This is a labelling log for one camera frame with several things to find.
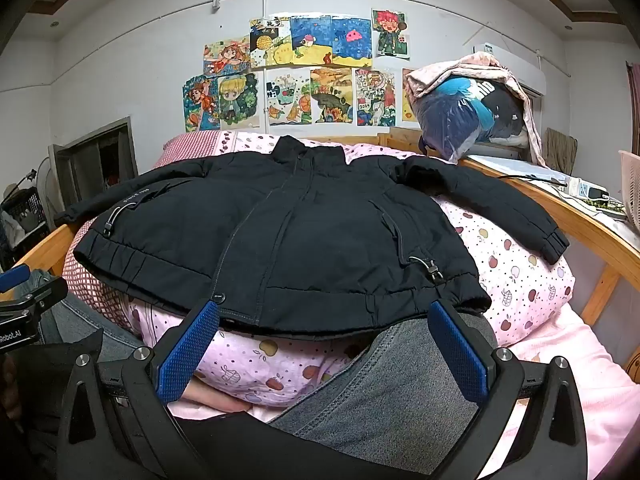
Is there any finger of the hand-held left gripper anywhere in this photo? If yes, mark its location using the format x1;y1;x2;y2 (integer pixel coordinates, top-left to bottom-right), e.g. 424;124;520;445
0;276;69;313
0;265;31;294

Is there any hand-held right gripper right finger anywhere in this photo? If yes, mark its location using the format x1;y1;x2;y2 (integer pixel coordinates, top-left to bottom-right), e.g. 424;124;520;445
427;300;588;480

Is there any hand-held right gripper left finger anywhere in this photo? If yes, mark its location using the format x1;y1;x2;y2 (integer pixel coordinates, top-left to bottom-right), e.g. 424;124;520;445
57;297;221;480

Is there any black jacket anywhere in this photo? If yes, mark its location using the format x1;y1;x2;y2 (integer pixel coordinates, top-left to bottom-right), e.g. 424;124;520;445
54;135;571;336

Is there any clear bag of clothes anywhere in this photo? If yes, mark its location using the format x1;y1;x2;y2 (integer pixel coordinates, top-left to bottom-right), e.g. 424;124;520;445
415;77;526;163

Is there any person's left leg in jeans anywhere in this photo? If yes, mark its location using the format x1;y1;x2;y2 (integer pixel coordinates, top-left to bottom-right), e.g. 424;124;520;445
15;270;146;351

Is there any person's leg in jeans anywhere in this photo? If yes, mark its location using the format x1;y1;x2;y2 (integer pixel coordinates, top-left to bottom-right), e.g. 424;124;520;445
15;270;146;351
270;312;501;476

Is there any person's right leg in jeans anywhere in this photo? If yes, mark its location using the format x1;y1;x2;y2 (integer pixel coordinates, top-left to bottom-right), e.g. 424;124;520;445
270;312;501;476

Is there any black plastic crate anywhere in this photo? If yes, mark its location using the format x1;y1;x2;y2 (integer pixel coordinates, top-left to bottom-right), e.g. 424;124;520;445
0;187;49;261

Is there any pink apple print quilt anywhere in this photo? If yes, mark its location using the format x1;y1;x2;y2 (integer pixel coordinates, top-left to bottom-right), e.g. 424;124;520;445
62;129;576;408

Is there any standing fan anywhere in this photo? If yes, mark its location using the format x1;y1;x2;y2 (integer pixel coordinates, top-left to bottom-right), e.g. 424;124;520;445
34;157;59;207

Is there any pink bed sheet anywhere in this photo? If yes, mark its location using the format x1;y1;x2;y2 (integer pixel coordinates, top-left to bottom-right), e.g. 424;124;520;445
167;305;640;480

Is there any wooden bed with dotted sheet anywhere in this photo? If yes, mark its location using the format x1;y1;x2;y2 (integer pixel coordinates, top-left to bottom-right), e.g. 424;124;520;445
0;132;640;376

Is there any white power strip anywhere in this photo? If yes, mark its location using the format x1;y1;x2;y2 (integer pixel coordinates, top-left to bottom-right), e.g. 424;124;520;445
570;180;611;204

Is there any brown hanging towel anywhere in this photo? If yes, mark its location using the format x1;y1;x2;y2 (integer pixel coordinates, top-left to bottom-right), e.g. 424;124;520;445
542;127;578;176

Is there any pile of bedding bags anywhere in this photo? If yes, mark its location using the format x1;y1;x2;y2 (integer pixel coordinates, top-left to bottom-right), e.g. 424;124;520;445
405;52;546;166

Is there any white air conditioner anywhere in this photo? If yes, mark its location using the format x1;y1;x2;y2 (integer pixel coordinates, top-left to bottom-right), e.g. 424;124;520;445
472;42;548;96

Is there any black power cable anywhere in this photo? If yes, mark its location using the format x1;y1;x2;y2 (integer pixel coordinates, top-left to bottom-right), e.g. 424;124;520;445
500;172;571;189

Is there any group of wall drawings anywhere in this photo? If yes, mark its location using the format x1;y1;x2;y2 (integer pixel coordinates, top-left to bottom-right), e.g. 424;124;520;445
182;8;418;133

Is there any white wall conduit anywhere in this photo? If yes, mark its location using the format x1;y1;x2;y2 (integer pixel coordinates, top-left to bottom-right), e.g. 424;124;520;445
0;0;571;93

